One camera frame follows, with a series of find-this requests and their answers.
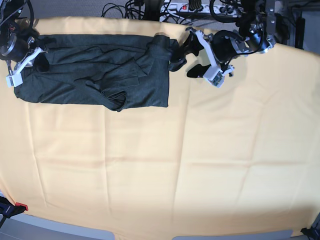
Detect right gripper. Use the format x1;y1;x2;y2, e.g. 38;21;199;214
0;36;50;88

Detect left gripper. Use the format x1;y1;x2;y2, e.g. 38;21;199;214
168;27;247;88

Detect dark green long-sleeve shirt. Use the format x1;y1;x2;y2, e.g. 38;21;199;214
14;34;179;112

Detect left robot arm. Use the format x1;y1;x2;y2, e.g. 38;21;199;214
169;0;276;88

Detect white power strip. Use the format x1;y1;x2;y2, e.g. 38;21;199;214
159;2;247;16

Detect yellow table cloth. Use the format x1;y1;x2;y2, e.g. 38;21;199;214
0;16;320;237

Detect red and black clamp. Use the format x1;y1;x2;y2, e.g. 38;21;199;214
0;196;29;219

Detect black clamp right corner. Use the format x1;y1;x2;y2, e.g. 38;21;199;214
300;226;320;240

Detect tangled black cables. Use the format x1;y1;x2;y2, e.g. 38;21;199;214
101;0;151;21

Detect black upright post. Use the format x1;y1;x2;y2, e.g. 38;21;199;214
294;13;306;50

